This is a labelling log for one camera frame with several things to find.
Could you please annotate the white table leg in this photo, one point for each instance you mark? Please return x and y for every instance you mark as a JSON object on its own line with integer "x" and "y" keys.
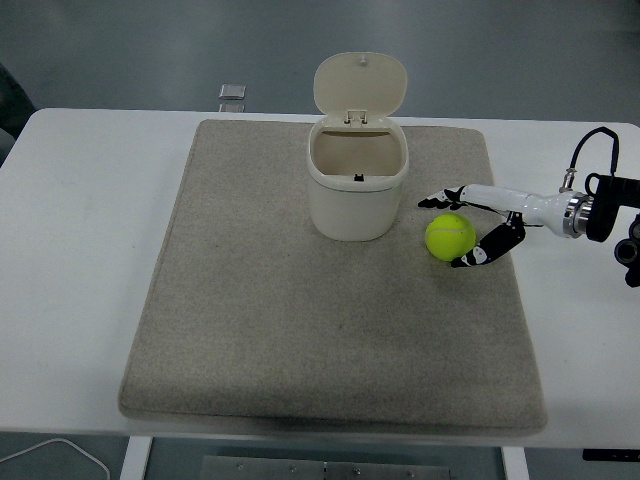
{"x": 515, "y": 462}
{"x": 135, "y": 457}

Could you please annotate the beige fabric mat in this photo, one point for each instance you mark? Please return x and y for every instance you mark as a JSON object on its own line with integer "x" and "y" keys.
{"x": 320, "y": 320}

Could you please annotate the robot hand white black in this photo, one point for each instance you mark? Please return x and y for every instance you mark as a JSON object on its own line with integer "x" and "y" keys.
{"x": 510, "y": 197}

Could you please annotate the black bar under table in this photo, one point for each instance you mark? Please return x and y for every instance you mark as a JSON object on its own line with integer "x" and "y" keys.
{"x": 610, "y": 454}

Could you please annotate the small metal floor plate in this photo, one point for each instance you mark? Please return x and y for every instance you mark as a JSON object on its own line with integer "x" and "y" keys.
{"x": 232, "y": 91}
{"x": 231, "y": 107}

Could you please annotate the white bin with flip lid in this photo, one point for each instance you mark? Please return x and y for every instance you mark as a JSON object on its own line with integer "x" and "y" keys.
{"x": 355, "y": 200}

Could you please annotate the yellow tennis ball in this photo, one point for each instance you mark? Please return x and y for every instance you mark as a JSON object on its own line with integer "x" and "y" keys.
{"x": 447, "y": 236}

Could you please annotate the grey metal plate with screws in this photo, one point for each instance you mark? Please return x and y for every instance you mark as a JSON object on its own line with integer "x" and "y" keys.
{"x": 325, "y": 470}

